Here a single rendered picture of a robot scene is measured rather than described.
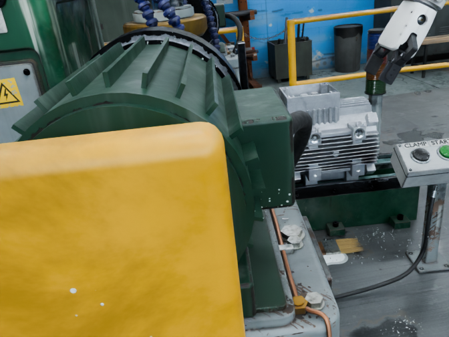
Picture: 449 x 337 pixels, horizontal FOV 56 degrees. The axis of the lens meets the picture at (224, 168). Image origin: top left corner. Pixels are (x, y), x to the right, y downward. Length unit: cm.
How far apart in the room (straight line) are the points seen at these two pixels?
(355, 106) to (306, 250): 64
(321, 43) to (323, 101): 543
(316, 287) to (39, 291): 23
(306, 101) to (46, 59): 54
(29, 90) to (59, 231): 68
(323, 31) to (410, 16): 546
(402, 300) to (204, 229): 76
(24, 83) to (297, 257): 62
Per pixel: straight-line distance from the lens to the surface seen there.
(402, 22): 96
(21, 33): 85
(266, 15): 613
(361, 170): 102
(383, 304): 91
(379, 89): 137
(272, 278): 37
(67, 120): 25
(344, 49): 613
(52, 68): 84
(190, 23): 89
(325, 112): 98
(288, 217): 47
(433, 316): 91
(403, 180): 86
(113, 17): 406
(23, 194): 20
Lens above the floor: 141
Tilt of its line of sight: 25 degrees down
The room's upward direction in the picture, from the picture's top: 6 degrees counter-clockwise
